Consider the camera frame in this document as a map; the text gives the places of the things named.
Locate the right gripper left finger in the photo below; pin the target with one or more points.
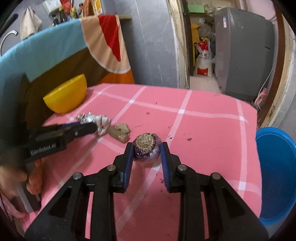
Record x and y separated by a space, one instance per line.
64 217

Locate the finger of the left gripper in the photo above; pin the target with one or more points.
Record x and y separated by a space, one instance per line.
82 130
70 125

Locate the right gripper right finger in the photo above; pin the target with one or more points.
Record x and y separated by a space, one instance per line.
210 209

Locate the white brown wrapper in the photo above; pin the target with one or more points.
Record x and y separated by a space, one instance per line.
102 122

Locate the person's left hand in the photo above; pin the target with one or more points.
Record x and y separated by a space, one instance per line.
11 176

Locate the yellow plastic bowl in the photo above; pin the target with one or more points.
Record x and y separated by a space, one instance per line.
67 96

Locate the blue plastic bucket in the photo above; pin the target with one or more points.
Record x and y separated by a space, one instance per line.
276 151

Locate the pink checked tablecloth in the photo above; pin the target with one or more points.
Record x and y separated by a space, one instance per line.
209 132

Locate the teal orange red towel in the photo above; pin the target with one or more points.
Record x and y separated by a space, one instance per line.
102 35

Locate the dark sauce bottle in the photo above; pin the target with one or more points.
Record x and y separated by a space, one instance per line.
62 14

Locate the beige hanging cloth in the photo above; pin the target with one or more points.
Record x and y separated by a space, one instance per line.
29 24

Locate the large cooking oil jug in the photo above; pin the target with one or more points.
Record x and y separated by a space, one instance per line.
97 7

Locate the red white rice sack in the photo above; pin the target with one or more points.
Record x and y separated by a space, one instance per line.
204 60

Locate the yellow sack by door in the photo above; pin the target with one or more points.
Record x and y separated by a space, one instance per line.
195 39

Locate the green box on shelf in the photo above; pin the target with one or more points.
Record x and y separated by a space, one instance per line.
196 9

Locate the grey refrigerator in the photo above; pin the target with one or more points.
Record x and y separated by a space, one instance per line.
244 52

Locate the white wall box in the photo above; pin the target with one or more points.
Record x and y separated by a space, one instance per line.
51 6

